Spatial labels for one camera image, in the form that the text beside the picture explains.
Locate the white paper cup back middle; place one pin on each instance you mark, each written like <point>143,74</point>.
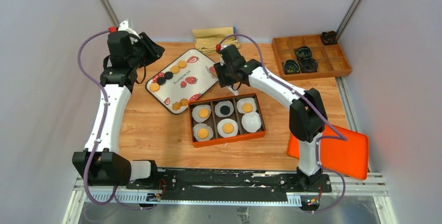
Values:
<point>219,104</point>

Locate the flower yellow cookie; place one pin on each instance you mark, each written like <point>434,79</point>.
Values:
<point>184,102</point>
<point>176,106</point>

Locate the white paper cup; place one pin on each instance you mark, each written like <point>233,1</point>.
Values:
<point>251,122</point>
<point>195,115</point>
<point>199,126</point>
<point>219,104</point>
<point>245,100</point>
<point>220,128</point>

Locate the wooden compartment organizer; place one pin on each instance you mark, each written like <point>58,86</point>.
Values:
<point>332,61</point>

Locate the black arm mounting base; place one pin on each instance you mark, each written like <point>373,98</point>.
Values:
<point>232,186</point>

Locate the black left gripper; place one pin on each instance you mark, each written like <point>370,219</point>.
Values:
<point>154,51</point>

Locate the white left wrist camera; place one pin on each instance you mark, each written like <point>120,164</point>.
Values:
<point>125,25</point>

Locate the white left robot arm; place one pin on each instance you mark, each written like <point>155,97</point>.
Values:
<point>100,163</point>

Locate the dark rolled item in corner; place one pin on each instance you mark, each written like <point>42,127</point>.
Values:
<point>329,38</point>

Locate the metal tongs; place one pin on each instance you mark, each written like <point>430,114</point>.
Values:
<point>222,79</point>

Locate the round yellow cookie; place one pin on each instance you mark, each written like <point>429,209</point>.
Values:
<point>228,128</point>
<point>203,133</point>
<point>247,107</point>
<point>182,64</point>
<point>175,69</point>
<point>154,87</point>
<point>204,113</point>

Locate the white strawberry tray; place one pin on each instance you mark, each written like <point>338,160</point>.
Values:
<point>191,82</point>

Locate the folded yellow cloth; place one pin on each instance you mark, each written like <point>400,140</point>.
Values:
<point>206,39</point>

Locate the white paper cup front right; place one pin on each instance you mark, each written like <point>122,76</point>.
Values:
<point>251,122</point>

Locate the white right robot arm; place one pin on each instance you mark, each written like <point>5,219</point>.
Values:
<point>307,115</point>

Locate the white paper cup back left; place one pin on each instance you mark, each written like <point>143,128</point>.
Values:
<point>195,115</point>

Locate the white paper cup front left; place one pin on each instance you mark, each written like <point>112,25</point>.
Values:
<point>199,126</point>

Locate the orange compartment cookie box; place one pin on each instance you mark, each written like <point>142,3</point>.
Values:
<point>213,120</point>

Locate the white paper cup front middle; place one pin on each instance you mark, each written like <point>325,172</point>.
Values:
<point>220,128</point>

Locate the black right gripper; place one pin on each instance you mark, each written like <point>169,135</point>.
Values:
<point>219,67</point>

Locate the black sandwich cookie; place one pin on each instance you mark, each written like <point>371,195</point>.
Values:
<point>168,75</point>
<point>225,110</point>
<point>161,81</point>

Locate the white paper cup back right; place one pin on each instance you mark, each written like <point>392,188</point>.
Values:
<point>245,100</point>

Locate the orange box lid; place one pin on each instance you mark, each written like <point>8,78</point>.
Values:
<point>339,149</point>

